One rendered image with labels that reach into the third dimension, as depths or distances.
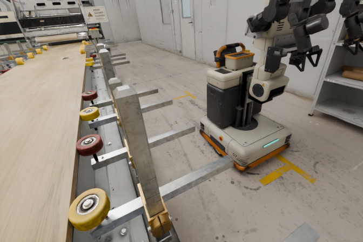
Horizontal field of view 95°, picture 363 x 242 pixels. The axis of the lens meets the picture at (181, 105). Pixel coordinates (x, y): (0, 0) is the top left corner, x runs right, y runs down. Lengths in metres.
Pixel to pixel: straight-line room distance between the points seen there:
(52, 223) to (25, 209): 0.09
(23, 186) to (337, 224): 1.65
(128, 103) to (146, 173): 0.16
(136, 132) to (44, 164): 0.42
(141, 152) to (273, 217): 1.28
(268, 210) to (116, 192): 1.07
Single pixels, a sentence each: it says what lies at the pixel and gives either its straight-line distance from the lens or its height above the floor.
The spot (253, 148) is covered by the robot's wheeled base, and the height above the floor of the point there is 0.27.
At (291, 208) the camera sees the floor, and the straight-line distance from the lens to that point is 1.59.
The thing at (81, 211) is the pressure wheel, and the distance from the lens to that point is 0.48.
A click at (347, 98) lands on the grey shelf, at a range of 2.96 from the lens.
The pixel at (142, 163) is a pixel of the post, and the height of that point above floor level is 1.01.
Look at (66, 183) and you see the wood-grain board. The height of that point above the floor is 0.90.
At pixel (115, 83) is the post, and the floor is 1.10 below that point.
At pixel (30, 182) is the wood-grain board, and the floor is 0.90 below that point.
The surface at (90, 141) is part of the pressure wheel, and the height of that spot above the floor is 0.91.
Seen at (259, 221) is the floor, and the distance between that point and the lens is 1.47.
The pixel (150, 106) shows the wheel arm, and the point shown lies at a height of 0.84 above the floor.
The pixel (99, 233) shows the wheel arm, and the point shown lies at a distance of 0.54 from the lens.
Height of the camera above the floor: 1.26
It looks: 28 degrees down
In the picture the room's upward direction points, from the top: 5 degrees counter-clockwise
